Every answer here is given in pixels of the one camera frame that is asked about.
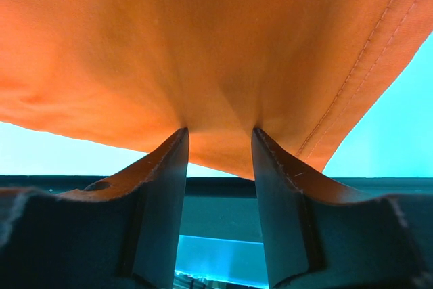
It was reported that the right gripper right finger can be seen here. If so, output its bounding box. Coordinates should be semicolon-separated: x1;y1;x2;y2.
251;129;382;288

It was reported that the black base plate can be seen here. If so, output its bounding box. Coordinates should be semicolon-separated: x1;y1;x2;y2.
1;175;432;242

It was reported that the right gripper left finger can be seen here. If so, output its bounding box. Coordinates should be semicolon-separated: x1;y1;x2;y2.
60;128;189;288

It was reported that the orange t shirt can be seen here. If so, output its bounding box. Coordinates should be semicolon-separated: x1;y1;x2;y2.
1;0;432;179

